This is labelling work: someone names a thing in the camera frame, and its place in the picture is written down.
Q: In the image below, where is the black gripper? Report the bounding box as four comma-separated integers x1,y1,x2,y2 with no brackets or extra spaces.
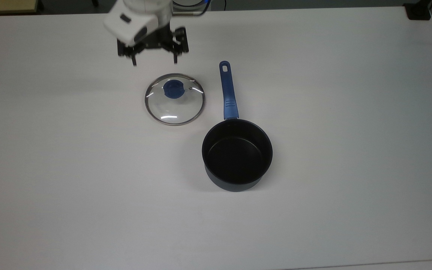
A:
117,24,189,67

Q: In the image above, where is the glass lid with blue knob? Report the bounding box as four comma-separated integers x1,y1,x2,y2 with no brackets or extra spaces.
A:
144,73,206,126

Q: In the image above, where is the yellow wooden table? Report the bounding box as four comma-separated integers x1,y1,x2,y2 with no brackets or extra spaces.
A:
0,0,39,15

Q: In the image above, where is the black table clamp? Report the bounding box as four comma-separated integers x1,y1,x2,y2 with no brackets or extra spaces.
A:
403,2,432,21

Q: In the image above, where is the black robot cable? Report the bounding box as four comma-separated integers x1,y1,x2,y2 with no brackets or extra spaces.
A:
171,0,228,18

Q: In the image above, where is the dark blue saucepan, blue handle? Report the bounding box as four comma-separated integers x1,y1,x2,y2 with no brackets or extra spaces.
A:
202,61,273,192

